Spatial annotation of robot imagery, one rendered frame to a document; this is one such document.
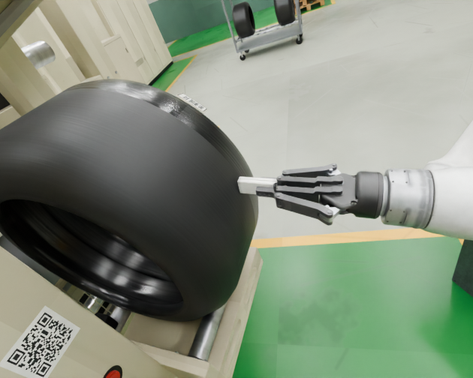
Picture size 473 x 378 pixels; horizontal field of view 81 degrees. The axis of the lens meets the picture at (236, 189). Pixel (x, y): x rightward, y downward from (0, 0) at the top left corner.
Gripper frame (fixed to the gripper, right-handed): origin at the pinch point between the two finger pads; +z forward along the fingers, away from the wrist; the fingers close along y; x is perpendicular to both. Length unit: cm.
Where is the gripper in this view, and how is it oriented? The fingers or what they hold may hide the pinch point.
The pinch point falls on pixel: (257, 186)
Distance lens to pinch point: 50.5
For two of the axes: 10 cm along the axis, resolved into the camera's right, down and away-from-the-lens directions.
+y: -3.0, 6.8, -6.7
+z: -9.4, -0.8, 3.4
